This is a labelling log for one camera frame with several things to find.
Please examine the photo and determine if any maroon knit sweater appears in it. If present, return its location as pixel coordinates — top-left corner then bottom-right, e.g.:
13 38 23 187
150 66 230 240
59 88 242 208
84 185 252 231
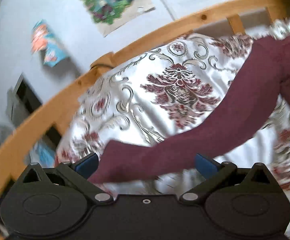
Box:
89 36 290 184

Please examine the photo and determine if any floral satin bed cover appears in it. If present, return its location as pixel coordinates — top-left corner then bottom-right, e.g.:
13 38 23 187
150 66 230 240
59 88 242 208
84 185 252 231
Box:
54 15 290 240

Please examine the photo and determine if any small orange-haired girl cutout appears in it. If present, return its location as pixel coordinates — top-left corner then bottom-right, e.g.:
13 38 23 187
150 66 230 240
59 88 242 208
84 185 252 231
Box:
31 20 69 67

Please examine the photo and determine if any blond boy anime drawing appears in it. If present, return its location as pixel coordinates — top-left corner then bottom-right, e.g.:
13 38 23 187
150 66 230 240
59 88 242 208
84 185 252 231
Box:
82 0 155 37

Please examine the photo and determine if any wooden bed frame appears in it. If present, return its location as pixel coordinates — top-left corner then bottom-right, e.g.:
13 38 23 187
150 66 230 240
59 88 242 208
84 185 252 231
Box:
0 0 290 239

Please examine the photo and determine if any dark wall niche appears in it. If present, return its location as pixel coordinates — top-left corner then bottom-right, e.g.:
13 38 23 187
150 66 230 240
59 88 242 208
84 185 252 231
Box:
6 74 61 150

